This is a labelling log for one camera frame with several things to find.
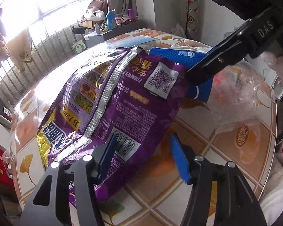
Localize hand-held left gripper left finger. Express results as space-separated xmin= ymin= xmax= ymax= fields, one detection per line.
xmin=20 ymin=134 xmax=118 ymax=226

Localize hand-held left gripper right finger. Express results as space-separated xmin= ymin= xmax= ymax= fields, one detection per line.
xmin=169 ymin=133 xmax=267 ymax=226

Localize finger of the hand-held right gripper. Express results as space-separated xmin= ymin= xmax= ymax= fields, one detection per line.
xmin=187 ymin=20 xmax=253 ymax=86

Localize purple snack bag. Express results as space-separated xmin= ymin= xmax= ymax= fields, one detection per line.
xmin=36 ymin=46 xmax=191 ymax=209

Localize cream white pouch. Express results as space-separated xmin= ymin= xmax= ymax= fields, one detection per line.
xmin=172 ymin=39 xmax=213 ymax=52

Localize folded patterned mat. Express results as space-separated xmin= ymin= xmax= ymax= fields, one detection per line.
xmin=186 ymin=0 xmax=200 ymax=37

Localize purple cup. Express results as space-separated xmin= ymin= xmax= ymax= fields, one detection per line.
xmin=128 ymin=8 xmax=137 ymax=23

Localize grey cabinet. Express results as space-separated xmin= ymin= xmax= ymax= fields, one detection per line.
xmin=84 ymin=20 xmax=156 ymax=47

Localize pile of small packets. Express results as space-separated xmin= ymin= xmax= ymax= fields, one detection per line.
xmin=115 ymin=15 xmax=138 ymax=26

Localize white cloth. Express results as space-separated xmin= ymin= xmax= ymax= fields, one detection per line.
xmin=259 ymin=160 xmax=283 ymax=226

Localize red bag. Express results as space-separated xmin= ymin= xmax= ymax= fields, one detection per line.
xmin=0 ymin=148 xmax=19 ymax=217

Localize blue detergent bottle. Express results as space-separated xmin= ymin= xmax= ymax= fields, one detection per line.
xmin=106 ymin=11 xmax=117 ymax=30

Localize white green paper bag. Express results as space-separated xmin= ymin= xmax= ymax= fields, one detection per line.
xmin=73 ymin=41 xmax=88 ymax=54

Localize metal window railing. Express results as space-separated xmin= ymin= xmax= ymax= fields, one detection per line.
xmin=0 ymin=0 xmax=95 ymax=95

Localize white black plastic bag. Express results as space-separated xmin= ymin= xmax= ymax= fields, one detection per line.
xmin=82 ymin=8 xmax=106 ymax=21

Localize pink cloth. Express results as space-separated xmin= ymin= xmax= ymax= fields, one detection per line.
xmin=87 ymin=0 xmax=109 ymax=12

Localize brown cardboard box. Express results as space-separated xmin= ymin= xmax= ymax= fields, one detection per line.
xmin=81 ymin=20 xmax=96 ymax=30

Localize hanging cream garment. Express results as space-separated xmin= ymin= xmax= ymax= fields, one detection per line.
xmin=8 ymin=28 xmax=33 ymax=72

